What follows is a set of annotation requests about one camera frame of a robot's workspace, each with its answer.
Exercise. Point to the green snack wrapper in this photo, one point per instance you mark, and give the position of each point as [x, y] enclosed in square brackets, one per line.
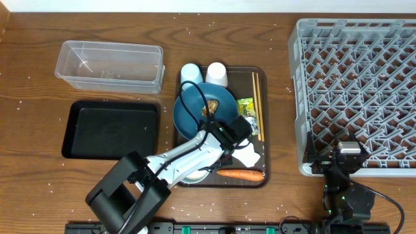
[246, 107]

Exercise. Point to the black waste tray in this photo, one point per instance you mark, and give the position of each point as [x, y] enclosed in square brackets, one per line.
[109, 130]

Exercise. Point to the pink cup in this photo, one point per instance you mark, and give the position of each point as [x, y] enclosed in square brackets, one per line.
[217, 74]

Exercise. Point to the light blue cup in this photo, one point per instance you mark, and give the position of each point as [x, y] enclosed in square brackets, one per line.
[191, 72]

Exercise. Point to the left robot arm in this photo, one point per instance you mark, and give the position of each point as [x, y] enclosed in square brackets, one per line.
[135, 188]

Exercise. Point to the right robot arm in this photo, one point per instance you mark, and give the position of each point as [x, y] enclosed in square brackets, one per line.
[348, 204]

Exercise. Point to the right wooden chopstick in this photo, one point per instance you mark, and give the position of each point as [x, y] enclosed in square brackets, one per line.
[260, 109]

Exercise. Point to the crumpled white napkin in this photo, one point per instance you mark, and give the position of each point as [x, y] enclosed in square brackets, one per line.
[246, 154]

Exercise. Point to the brown serving tray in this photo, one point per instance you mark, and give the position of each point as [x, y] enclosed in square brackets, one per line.
[240, 86]

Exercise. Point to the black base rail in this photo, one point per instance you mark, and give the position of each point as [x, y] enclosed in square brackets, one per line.
[170, 228]

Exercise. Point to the grey dishwasher rack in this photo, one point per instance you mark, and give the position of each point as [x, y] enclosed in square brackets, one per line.
[356, 76]

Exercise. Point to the clear plastic bin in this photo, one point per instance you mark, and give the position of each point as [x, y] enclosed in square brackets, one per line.
[111, 67]

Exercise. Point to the orange carrot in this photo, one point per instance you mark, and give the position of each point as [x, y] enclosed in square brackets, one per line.
[249, 175]

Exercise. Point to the light blue rice bowl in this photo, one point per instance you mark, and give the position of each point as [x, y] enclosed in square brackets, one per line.
[195, 177]

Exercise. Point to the dark blue plate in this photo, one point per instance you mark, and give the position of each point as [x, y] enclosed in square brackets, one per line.
[185, 123]

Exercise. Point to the brown food scrap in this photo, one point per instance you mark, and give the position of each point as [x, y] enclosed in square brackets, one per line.
[211, 109]

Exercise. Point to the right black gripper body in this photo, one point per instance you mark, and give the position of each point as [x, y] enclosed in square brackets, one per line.
[324, 162]

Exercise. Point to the wooden chopstick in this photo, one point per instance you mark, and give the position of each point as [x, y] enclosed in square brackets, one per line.
[256, 106]
[260, 109]

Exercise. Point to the left wooden chopstick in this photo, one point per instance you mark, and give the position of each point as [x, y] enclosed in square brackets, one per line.
[256, 106]

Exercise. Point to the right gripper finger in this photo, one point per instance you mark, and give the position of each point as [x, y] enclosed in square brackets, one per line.
[310, 154]
[359, 141]

